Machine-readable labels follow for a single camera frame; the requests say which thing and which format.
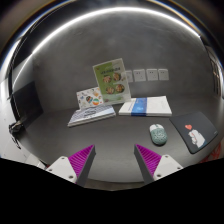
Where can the black mouse pad with heart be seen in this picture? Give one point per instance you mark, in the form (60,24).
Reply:
(196,130)

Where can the green white computer mouse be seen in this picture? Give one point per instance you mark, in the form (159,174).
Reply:
(158,134)

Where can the white wall socket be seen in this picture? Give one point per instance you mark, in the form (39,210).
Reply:
(129,76)
(163,74)
(152,74)
(139,75)

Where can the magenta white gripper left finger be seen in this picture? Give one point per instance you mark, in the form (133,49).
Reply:
(76,167)

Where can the black monitor panel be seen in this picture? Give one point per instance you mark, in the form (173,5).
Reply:
(26,104)

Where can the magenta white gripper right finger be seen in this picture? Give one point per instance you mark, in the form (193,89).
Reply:
(154,166)

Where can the white book with blue stripe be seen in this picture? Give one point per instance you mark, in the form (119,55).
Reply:
(149,106)

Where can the white colourful patterned card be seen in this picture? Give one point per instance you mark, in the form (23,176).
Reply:
(89,98)

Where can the grey striped book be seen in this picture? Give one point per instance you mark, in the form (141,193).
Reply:
(91,114)

